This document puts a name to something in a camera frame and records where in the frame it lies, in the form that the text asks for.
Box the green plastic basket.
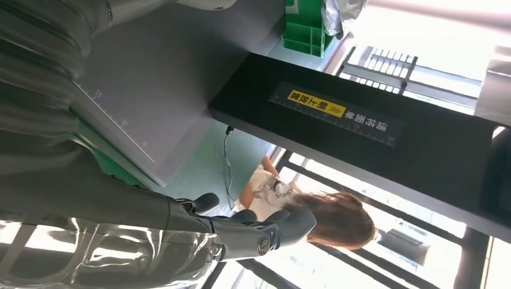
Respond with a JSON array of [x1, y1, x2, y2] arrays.
[[281, 0, 335, 58]]

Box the black weighing device with column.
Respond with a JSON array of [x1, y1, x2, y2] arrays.
[[73, 0, 511, 245]]

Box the green conveyor belt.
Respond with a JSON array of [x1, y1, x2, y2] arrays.
[[68, 132, 149, 189]]

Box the black yellow label sticker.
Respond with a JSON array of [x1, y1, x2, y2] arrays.
[[268, 81, 405, 149]]

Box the metal rack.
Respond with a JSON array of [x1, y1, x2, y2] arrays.
[[336, 45, 419, 96]]

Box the thin black power cable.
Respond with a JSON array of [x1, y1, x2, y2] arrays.
[[222, 125, 237, 211]]

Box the black window frame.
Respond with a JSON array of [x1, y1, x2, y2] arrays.
[[199, 149, 492, 289]]

